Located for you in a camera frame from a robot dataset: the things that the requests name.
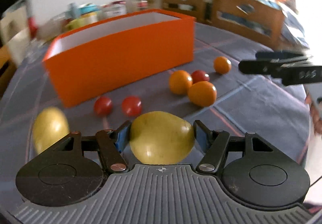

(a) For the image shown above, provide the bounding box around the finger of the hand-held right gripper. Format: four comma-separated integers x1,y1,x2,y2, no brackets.
238,59,306,80
255,50,314,64

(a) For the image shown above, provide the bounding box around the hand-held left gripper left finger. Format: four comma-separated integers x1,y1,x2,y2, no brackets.
39,120,132,174

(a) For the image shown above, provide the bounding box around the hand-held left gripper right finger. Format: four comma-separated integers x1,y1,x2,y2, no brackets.
193,120,286,174

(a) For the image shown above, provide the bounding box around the red tomato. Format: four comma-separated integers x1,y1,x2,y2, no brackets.
191,70,210,84
94,96,113,116
121,96,142,117

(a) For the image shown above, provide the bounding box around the small orange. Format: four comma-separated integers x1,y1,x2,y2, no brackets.
214,56,232,74

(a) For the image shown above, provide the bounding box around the yellow green mango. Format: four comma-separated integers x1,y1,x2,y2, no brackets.
130,111,196,164

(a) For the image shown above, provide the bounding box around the orange cardboard box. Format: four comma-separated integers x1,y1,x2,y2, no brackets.
41,8,197,108

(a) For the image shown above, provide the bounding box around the person's right hand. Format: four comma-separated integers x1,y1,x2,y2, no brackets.
305,91,322,136

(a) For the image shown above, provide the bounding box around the wooden chair wavy cutout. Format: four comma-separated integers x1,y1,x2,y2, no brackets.
213,0,287,48
162,0,213,23

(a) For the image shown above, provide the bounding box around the grey checked tablecloth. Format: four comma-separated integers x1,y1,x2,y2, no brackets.
0,20,322,214

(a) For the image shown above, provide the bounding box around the yellow potato on table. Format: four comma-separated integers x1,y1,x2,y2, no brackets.
33,107,70,155

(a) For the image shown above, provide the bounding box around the yellow mug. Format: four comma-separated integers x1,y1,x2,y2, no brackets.
64,16,88,30

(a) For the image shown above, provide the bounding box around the teal plastic container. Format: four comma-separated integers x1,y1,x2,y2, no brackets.
78,3,101,13

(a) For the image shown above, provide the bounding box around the white tote bag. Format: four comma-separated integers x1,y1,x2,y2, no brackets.
0,0,32,64

